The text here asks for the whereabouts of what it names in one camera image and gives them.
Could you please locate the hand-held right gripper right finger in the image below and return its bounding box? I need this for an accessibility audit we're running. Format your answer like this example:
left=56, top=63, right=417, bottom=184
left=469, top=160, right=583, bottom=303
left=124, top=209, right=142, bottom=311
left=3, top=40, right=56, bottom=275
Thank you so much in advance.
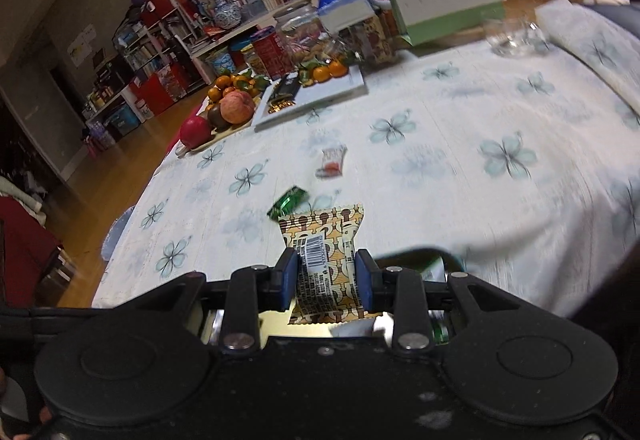
left=354, top=249, right=526, bottom=353

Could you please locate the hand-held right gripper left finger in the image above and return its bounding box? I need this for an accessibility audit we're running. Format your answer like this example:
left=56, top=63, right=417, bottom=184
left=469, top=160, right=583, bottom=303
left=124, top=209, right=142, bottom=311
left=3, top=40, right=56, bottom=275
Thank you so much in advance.
left=117, top=247, right=300, bottom=352

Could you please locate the brown patterned snack packet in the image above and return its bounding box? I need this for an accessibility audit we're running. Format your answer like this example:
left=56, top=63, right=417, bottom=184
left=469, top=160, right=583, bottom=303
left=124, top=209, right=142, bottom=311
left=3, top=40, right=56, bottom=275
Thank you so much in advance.
left=276, top=203, right=383, bottom=325

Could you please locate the green white snack packet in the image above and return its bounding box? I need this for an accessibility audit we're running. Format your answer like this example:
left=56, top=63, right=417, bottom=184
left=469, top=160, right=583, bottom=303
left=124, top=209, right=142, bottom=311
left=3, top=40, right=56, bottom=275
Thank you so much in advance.
left=422, top=257, right=449, bottom=285

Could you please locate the green wrapped candy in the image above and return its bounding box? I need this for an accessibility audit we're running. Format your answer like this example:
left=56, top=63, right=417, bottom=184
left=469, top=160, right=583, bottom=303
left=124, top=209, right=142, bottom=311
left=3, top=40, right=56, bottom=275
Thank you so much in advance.
left=266, top=186, right=307, bottom=222

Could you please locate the orange white small packet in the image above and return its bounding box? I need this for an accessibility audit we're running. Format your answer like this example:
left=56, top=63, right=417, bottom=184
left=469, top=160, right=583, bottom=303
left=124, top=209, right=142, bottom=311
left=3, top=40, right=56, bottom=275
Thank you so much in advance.
left=315, top=145, right=348, bottom=180

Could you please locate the white floral tablecloth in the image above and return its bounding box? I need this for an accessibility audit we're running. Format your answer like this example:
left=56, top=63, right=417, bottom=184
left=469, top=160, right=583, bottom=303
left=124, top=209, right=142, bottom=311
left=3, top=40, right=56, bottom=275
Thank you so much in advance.
left=92, top=0, right=640, bottom=321

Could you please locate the beige fruit tray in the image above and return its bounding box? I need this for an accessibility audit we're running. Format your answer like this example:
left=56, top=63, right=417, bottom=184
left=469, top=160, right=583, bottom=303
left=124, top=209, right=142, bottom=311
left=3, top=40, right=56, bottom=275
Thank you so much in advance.
left=187, top=95, right=266, bottom=152

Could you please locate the dark red apple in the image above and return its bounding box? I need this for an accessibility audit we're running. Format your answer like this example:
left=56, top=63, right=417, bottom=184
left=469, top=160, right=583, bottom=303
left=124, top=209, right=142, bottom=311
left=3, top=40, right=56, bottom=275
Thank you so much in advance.
left=180, top=116, right=213, bottom=148

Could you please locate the pink apple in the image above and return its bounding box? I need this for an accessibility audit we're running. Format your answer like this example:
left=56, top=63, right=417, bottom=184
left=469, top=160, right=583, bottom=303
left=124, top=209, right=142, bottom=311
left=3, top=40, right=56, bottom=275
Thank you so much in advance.
left=220, top=91, right=257, bottom=124

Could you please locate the blue round stool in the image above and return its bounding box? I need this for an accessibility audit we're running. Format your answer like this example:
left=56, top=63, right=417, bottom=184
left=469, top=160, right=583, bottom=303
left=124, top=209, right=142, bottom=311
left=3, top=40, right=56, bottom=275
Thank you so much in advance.
left=100, top=205, right=133, bottom=263

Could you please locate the black snack packet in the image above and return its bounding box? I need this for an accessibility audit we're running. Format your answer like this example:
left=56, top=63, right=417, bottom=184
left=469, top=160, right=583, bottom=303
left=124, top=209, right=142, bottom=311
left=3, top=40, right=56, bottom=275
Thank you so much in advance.
left=270, top=72, right=303, bottom=107

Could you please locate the white rectangular plate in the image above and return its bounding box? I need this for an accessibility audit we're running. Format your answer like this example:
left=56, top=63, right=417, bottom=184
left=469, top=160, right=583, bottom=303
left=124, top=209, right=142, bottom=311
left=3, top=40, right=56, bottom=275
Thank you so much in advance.
left=252, top=65, right=368, bottom=132

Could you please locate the pile of tangerines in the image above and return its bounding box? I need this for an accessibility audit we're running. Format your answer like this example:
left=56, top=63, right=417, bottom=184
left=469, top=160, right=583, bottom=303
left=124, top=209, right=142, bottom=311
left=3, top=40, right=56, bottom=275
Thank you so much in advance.
left=207, top=70, right=273, bottom=103

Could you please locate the red tin can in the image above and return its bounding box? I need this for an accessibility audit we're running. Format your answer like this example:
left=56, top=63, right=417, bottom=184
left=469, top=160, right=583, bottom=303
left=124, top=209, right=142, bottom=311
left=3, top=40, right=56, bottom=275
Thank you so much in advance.
left=242, top=27, right=297, bottom=78

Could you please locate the blue patterned tin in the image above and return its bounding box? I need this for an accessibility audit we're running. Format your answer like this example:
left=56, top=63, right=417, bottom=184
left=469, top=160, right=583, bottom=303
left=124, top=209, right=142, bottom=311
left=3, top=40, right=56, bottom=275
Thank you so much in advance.
left=205, top=47, right=236, bottom=76

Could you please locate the large glass jar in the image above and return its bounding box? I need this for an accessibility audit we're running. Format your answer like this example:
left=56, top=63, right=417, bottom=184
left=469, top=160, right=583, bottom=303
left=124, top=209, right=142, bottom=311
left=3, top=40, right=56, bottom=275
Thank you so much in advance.
left=272, top=2, right=333, bottom=68

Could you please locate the cluttered bookshelf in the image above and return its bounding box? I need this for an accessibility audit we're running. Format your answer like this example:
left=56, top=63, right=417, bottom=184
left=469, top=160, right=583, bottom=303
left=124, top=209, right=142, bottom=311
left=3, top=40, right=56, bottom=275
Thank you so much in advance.
left=82, top=0, right=221, bottom=141

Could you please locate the dark red cloth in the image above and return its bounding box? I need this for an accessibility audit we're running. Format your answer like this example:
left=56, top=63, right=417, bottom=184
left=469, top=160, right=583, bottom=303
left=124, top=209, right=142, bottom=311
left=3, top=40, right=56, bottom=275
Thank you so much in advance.
left=0, top=195, right=63, bottom=306

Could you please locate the blue white porcelain vase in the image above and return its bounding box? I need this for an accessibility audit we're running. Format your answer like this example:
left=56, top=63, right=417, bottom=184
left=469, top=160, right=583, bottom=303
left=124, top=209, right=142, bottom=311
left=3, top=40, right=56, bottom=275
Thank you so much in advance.
left=207, top=0, right=243, bottom=31

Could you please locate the clear glass cup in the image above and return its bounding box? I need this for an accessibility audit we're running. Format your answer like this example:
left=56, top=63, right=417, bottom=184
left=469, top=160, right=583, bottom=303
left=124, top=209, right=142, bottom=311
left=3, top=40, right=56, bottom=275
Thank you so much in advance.
left=482, top=17, right=548, bottom=57

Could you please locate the paper wall notice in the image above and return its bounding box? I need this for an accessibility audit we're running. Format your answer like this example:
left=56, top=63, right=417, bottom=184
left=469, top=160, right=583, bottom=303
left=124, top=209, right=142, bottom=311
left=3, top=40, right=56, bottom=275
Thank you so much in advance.
left=67, top=25, right=98, bottom=68

